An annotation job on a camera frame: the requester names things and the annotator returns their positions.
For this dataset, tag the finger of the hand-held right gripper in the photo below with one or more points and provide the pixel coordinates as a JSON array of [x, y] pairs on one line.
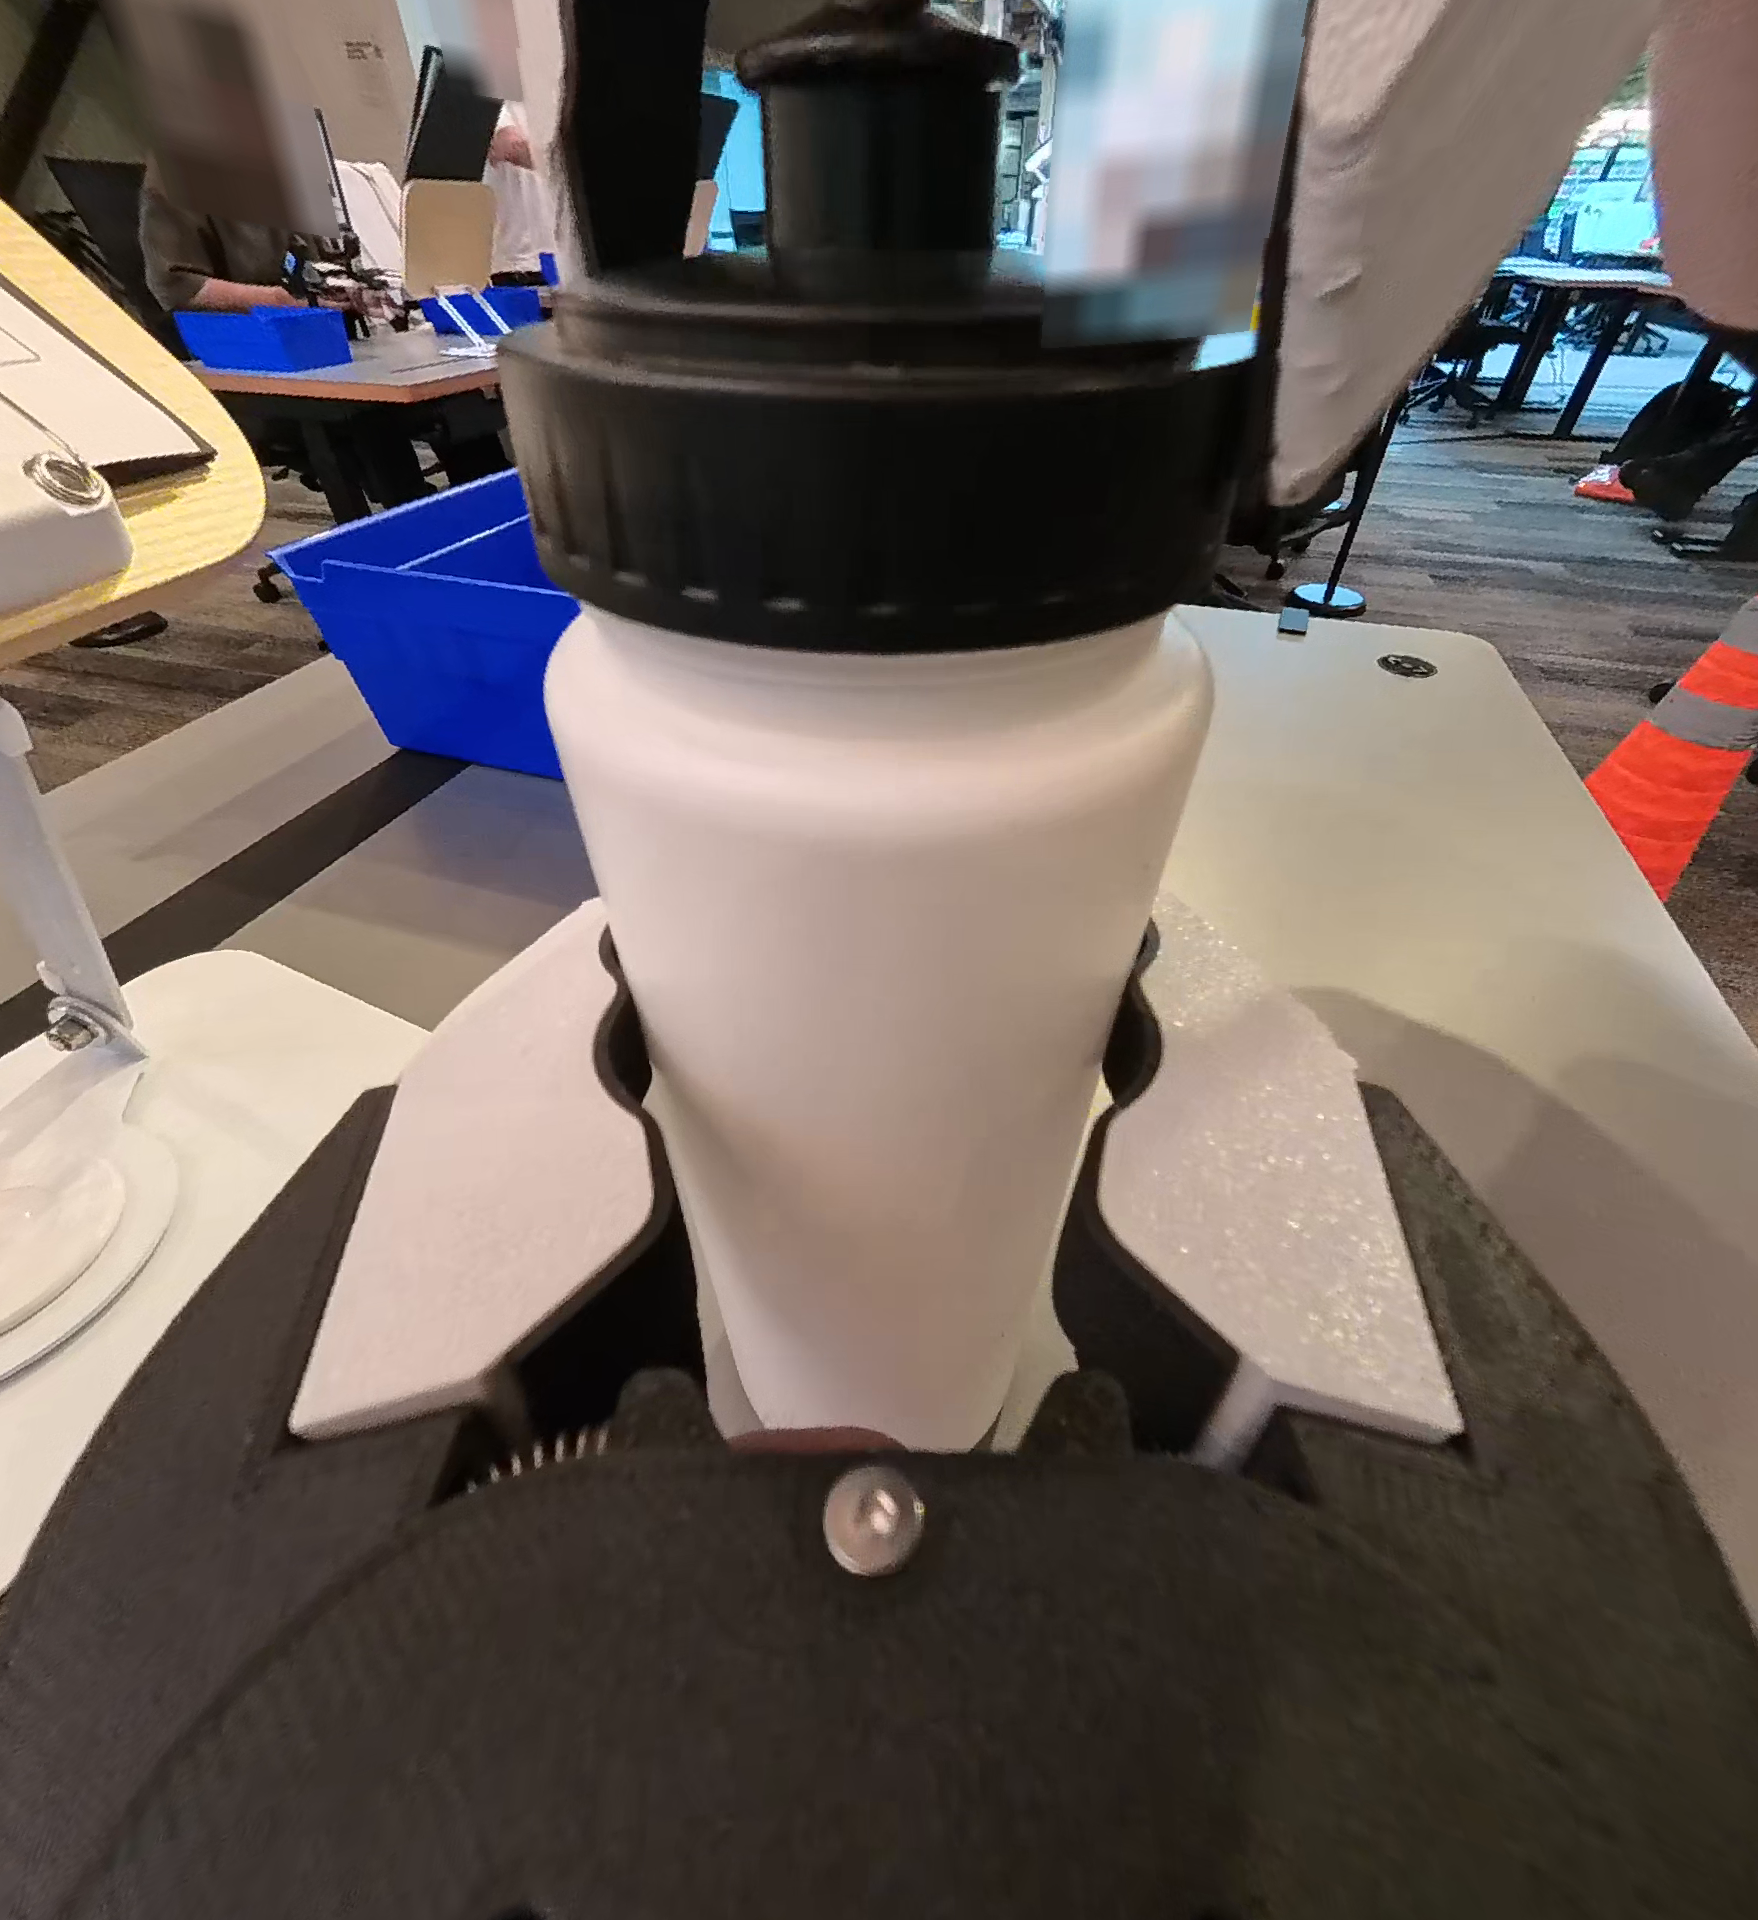
[[633, 135], [1449, 181]]

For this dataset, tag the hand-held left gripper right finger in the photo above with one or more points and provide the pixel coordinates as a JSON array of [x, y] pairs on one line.
[[1270, 1200]]

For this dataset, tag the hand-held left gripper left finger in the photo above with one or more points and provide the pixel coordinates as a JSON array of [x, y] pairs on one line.
[[490, 1231]]

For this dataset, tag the black bottle lid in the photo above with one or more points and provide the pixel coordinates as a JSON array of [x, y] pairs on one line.
[[880, 466]]

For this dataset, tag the white bottle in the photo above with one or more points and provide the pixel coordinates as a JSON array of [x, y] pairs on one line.
[[880, 961]]

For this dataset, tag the person's right forearm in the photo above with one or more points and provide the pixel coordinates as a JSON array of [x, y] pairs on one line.
[[1749, 151]]

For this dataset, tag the wooden top desk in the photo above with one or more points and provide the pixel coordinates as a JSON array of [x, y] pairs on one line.
[[370, 375], [1584, 278]]

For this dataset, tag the black backpack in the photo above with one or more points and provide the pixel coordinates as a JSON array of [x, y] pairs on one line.
[[1675, 426]]

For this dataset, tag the orange flat floor marker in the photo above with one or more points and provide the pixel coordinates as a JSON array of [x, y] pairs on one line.
[[1606, 487]]

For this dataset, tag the small blue plastic bin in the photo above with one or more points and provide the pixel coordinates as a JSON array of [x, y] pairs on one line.
[[267, 339]]

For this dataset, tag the clear round stand foot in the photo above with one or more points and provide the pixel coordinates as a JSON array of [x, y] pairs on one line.
[[24, 1231]]

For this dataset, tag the wooden display board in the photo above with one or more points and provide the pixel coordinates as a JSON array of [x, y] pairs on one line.
[[176, 526]]

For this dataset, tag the orange traffic cone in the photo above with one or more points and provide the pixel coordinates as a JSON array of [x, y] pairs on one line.
[[1719, 722]]

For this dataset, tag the printed paper sheet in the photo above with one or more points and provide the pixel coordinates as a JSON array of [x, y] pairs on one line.
[[41, 361]]

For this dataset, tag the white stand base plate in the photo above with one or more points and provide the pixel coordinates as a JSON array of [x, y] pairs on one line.
[[249, 1052]]

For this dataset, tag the white stand post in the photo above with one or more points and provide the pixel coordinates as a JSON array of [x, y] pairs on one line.
[[41, 870]]

